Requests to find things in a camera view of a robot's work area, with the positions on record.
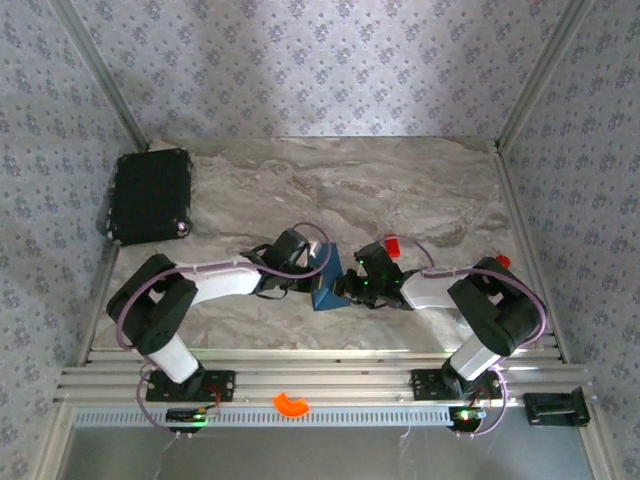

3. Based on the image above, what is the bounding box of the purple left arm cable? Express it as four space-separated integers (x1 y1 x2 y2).
115 222 334 439

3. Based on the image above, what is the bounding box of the aluminium base frame beam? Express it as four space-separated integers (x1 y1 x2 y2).
52 348 592 407

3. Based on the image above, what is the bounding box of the grey slotted cable duct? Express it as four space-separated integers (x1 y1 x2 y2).
72 405 454 429

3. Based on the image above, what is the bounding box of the small lit circuit board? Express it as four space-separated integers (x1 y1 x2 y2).
164 407 221 426
448 407 489 432

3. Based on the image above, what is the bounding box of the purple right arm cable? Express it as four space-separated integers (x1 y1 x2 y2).
394 233 549 439

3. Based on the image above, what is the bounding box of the orange curved plastic piece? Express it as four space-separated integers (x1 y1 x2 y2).
271 392 311 418

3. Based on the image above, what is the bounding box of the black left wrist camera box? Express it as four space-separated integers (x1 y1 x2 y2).
269 228 324 266

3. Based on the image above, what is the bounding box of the aluminium table side rail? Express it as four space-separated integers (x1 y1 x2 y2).
492 142 571 364
74 244 124 369

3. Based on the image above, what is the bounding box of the blue cloth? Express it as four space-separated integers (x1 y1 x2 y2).
308 242 351 312

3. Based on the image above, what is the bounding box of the aluminium corner post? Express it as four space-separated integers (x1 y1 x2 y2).
49 0 152 154
496 0 599 151

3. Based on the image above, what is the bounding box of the black rectangular case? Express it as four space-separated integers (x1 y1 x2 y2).
107 147 195 247

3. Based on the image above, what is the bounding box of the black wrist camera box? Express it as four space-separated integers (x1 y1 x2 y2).
269 228 324 266
355 241 401 281

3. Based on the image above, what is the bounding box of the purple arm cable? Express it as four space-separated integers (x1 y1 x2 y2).
394 233 549 439
115 222 334 439

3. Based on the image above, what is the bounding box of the black clamp bracket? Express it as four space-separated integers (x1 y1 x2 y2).
522 387 591 428

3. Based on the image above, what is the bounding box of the aluminium frame leg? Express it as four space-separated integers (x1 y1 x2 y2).
29 402 76 480
577 424 621 480

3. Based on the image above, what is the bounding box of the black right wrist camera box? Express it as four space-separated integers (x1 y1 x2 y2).
355 241 401 281

